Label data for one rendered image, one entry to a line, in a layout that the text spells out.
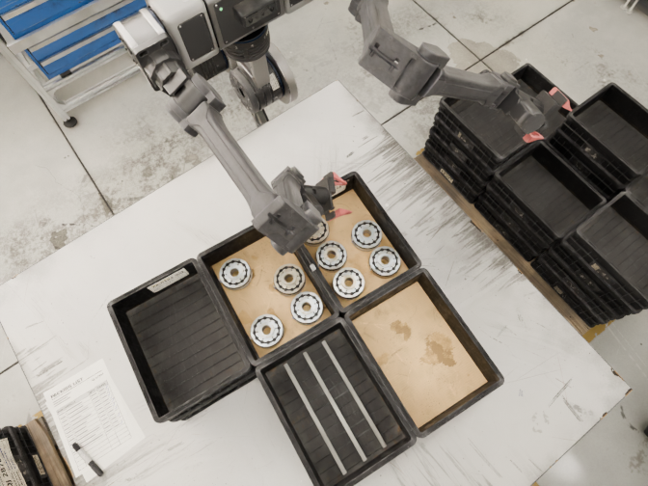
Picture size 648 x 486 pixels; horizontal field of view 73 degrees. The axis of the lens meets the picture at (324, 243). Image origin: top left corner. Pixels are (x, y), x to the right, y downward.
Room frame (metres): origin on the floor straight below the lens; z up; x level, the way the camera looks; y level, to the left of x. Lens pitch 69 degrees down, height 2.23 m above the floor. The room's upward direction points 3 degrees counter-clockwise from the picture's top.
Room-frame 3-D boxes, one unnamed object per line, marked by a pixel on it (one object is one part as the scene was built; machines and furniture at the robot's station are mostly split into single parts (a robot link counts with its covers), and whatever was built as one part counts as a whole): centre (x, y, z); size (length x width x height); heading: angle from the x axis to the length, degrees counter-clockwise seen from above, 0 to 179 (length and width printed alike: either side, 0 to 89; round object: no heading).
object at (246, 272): (0.44, 0.30, 0.86); 0.10 x 0.10 x 0.01
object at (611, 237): (0.54, -1.24, 0.37); 0.40 x 0.30 x 0.45; 34
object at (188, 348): (0.23, 0.45, 0.87); 0.40 x 0.30 x 0.11; 28
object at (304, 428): (0.02, 0.00, 0.87); 0.40 x 0.30 x 0.11; 28
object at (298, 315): (0.31, 0.07, 0.86); 0.10 x 0.10 x 0.01
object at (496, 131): (1.21, -0.79, 0.37); 0.40 x 0.30 x 0.45; 34
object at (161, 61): (0.73, 0.33, 1.45); 0.09 x 0.08 x 0.12; 124
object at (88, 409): (0.02, 0.79, 0.70); 0.33 x 0.23 x 0.01; 34
